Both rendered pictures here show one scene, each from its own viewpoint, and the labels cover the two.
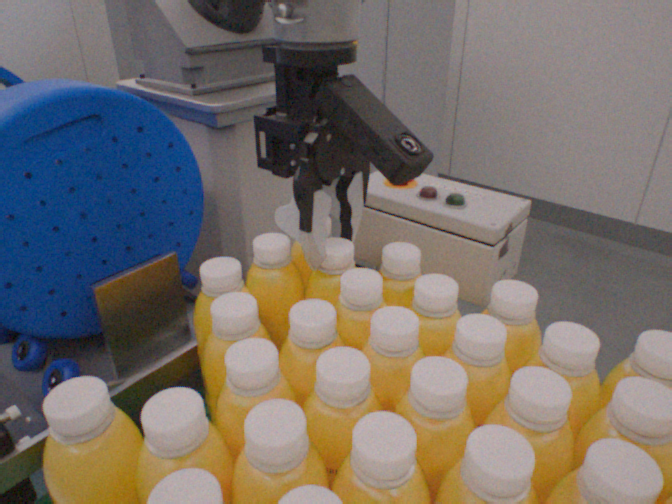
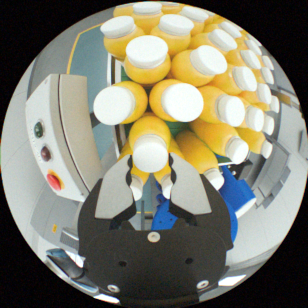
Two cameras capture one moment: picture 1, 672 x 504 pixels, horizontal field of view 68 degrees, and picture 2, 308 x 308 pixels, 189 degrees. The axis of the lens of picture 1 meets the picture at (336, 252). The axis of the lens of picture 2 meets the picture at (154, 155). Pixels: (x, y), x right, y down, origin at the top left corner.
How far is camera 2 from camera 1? 0.45 m
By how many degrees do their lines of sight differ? 47
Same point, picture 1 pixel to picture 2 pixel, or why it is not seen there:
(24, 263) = not seen: hidden behind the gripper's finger
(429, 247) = (73, 119)
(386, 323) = (221, 62)
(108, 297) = not seen: hidden behind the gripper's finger
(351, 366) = (249, 74)
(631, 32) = (11, 174)
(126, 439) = (260, 135)
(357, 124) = not seen: outside the picture
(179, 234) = (167, 214)
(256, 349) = (258, 120)
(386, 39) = (47, 220)
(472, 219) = (45, 97)
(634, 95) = (16, 162)
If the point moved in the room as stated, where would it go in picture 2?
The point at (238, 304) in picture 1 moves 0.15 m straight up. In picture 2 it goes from (241, 152) to (289, 226)
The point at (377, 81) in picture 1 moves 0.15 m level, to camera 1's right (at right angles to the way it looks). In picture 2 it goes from (51, 213) to (43, 206)
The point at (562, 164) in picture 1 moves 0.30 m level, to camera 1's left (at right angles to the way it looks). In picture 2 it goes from (30, 161) to (36, 171)
